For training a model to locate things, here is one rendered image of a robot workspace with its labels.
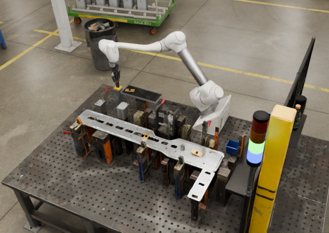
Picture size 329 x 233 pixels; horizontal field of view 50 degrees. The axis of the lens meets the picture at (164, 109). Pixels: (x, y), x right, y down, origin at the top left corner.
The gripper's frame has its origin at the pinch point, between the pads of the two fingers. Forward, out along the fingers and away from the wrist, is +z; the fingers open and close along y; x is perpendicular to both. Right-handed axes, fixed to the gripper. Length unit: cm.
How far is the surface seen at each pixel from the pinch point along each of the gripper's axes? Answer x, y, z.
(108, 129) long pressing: 14.8, 40.2, 18.9
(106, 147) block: 20, 52, 28
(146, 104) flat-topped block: 30.7, 1.3, 13.7
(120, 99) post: 3.5, 2.9, 14.9
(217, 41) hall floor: -21, -327, 119
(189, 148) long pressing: 88, 30, 19
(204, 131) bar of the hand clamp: 96, 19, 7
